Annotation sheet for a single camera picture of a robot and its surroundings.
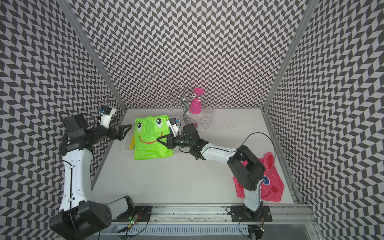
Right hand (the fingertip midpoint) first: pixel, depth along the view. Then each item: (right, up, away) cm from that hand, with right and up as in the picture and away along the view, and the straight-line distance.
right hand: (158, 142), depth 75 cm
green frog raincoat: (-5, +6, 0) cm, 8 cm away
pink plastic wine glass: (+19, +20, +22) cm, 35 cm away
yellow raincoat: (-20, -3, +16) cm, 26 cm away
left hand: (-16, +10, -3) cm, 19 cm away
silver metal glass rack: (+13, +23, +11) cm, 29 cm away
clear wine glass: (+27, +17, +31) cm, 45 cm away
